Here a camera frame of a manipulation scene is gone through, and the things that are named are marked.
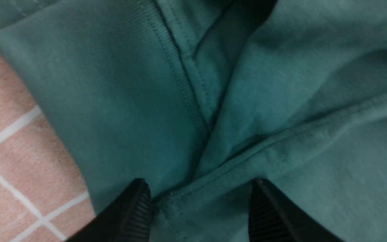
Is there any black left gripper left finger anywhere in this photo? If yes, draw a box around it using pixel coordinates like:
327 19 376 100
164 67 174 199
67 178 152 242

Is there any pink grid tablecloth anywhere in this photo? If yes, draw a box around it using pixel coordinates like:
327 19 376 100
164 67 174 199
0 57 95 242

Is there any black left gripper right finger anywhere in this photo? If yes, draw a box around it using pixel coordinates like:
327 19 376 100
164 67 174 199
248 178 342 242

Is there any green long-sleeved shirt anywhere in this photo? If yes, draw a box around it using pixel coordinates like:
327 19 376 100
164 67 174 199
0 0 387 242

